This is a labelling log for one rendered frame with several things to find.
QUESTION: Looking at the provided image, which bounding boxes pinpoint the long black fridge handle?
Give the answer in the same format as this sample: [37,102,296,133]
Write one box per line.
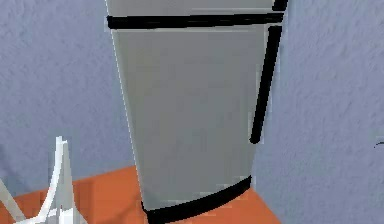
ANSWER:
[249,25,284,145]

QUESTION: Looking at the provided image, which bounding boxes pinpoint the short black fridge handle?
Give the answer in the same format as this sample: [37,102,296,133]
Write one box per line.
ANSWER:
[271,0,290,12]

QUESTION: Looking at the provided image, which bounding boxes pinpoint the grey fridge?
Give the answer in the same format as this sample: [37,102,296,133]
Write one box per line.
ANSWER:
[105,0,290,224]

